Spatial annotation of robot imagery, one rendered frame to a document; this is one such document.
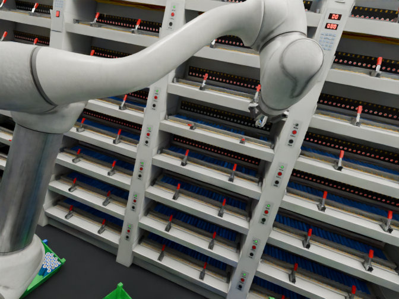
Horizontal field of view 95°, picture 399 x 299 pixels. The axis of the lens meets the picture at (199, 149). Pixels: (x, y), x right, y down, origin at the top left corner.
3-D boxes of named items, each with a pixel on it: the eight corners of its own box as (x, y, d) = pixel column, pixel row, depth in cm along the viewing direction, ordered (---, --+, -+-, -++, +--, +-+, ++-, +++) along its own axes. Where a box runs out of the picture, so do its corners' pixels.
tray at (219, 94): (285, 120, 84) (298, 90, 78) (166, 92, 96) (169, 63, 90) (281, 112, 102) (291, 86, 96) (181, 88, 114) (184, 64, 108)
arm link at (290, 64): (304, 109, 46) (297, 60, 47) (342, 78, 30) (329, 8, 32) (259, 114, 47) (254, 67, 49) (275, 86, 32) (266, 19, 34)
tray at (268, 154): (271, 162, 88) (279, 144, 83) (158, 129, 100) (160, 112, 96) (270, 146, 105) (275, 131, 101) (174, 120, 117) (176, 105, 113)
